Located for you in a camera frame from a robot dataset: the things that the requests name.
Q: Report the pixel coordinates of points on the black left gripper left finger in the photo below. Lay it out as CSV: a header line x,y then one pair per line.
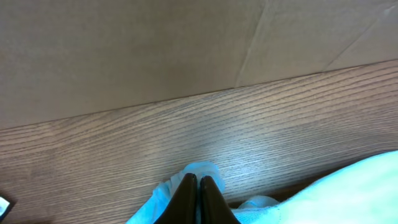
x,y
182,206

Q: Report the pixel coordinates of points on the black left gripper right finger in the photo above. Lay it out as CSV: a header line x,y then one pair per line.
x,y
214,209

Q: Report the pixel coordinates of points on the light blue t-shirt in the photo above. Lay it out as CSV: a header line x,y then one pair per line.
x,y
364,192

